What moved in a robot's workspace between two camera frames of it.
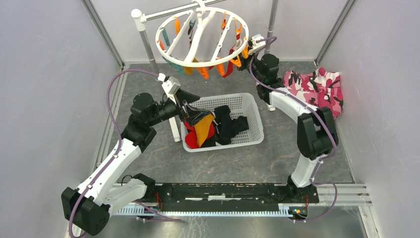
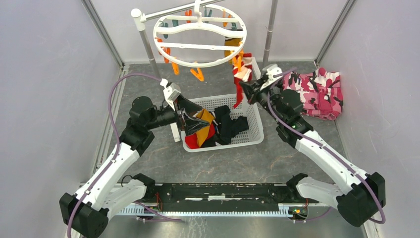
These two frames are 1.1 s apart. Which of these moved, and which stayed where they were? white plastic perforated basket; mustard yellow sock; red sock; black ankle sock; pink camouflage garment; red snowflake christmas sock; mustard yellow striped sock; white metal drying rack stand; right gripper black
Moved: mustard yellow striped sock; red snowflake christmas sock; right gripper black
Stayed: black ankle sock; white metal drying rack stand; white plastic perforated basket; pink camouflage garment; mustard yellow sock; red sock
